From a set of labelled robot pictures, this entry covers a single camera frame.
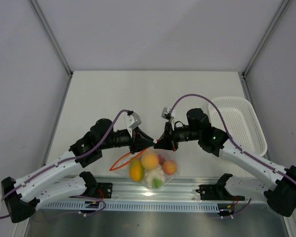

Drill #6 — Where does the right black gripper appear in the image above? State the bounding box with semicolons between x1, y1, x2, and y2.
153;120;201;152

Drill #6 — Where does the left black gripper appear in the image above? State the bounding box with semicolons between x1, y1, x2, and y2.
99;127;155;155

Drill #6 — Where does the red grape bunch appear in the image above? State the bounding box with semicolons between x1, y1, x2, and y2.
158;154;167;166

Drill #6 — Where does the orange fruit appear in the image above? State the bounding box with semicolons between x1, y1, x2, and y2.
141;152;159;170

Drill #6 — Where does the peach fruit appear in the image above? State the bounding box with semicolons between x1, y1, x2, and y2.
161;160;177;175

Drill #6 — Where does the clear zip top bag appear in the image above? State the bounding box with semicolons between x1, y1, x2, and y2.
109;147;179;189

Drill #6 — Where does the yellow green mango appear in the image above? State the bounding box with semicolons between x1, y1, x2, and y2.
129;158;144;182

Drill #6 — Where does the white cauliflower with leaves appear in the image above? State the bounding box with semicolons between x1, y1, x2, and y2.
144;166;165;189

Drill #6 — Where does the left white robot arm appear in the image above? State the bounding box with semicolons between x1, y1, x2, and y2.
1;117;156;223

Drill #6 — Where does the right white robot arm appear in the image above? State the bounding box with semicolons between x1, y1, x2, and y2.
154;108;296;217

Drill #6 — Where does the white perforated plastic basket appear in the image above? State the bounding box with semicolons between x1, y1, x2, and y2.
208;97;267;156

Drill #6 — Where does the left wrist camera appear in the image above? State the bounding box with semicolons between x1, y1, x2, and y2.
124;111;142;137

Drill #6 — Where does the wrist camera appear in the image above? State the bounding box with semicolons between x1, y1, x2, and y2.
161;107;176;128
124;111;142;137

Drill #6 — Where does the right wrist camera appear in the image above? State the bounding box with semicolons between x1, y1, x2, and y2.
161;107;176;128

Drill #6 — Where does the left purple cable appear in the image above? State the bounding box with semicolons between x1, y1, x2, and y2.
0;109;134;220

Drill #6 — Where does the purple cable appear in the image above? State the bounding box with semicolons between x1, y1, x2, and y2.
169;93;296;219
0;109;134;220

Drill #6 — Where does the aluminium mounting rail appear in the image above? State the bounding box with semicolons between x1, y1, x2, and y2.
39;176;293;204

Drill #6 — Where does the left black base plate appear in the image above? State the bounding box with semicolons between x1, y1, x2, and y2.
81;183;113;199

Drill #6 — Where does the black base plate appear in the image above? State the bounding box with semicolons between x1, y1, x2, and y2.
195;185;245;201
81;183;113;199

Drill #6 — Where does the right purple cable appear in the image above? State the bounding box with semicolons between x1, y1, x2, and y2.
169;93;296;219

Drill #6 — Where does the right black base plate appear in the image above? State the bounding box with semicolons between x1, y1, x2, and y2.
195;185;245;201

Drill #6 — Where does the slotted white cable duct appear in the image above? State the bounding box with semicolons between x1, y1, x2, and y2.
42;199;220;213

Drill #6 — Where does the left aluminium frame post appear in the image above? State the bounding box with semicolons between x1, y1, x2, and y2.
28;0;73;78

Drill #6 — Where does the aluminium frame post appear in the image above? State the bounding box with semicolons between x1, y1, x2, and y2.
28;0;73;78
241;0;293;77

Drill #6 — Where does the right aluminium frame post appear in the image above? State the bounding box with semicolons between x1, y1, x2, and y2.
241;0;293;77

